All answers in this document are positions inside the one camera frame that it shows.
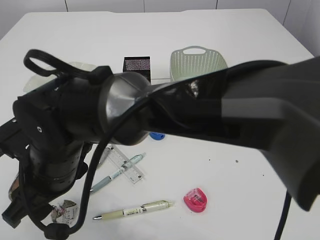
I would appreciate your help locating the large pinkish paper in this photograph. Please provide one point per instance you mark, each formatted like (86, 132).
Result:
(62, 212)

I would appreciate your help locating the pink pencil sharpener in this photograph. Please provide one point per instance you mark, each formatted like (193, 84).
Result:
(196, 200)

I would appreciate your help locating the blue patterned pen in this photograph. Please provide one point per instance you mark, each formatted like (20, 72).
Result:
(128, 168)

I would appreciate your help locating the green woven plastic basket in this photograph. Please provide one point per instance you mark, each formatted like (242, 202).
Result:
(194, 61)

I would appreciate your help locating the black mesh pen holder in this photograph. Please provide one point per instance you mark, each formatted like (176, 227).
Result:
(138, 64)

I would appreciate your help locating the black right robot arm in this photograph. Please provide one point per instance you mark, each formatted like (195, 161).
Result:
(60, 130)

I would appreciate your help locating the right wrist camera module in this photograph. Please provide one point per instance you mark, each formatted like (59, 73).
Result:
(13, 141)

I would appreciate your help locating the grey grip pen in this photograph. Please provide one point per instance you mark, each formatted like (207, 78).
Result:
(105, 155)

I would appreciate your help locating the brown Nescafe coffee bottle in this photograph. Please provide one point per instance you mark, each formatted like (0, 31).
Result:
(15, 184)

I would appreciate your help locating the blue pencil sharpener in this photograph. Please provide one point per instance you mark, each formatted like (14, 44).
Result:
(157, 136)

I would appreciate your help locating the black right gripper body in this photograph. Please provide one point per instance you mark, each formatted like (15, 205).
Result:
(31, 198)

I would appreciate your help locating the translucent wavy glass plate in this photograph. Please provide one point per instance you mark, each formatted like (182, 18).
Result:
(36, 81)

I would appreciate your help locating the clear plastic ruler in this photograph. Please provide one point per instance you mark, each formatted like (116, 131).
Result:
(117, 157)

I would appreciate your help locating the cream barrel pen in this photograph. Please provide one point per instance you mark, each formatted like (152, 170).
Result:
(144, 208)

